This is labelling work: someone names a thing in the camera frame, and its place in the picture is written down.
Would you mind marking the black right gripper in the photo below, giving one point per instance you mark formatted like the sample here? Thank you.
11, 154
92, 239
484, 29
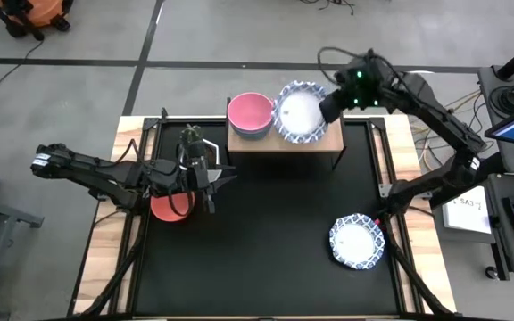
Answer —
332, 108

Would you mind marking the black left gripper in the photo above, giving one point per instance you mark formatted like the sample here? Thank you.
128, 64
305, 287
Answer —
196, 176

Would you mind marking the blue patterned paper bowl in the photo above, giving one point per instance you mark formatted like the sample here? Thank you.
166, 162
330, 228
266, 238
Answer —
355, 243
299, 113

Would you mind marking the pink bowl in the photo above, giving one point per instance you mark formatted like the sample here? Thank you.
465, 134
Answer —
250, 111

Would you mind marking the red bowl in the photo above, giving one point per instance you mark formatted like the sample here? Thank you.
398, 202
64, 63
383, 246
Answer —
163, 213

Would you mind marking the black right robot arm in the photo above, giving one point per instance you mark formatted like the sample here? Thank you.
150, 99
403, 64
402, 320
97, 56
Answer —
435, 116

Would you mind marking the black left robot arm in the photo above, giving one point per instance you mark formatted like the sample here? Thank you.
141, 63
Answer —
92, 171

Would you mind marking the green cactus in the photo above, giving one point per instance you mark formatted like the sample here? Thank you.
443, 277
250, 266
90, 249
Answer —
191, 136

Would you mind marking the black table mat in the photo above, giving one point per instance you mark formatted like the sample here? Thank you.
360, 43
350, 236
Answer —
261, 267

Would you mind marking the small red clip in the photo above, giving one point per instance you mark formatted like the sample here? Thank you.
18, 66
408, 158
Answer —
378, 221

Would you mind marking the black desk leg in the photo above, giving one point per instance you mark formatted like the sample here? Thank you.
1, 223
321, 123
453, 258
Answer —
491, 167

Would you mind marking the white paper sheet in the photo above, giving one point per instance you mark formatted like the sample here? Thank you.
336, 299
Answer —
466, 216

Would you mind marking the grey keyboard cart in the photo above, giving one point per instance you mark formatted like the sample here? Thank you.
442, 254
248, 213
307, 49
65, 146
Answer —
502, 254

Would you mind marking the black caster wheel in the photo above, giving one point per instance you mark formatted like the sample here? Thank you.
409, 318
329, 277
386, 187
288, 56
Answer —
491, 272

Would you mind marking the orange and black vacuum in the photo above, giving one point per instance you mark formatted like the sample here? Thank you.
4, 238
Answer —
43, 11

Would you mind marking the wooden shelf with black frame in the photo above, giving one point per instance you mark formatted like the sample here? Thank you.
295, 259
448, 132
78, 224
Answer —
319, 145

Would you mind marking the black metal table frame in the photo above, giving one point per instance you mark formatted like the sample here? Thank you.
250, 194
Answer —
150, 122

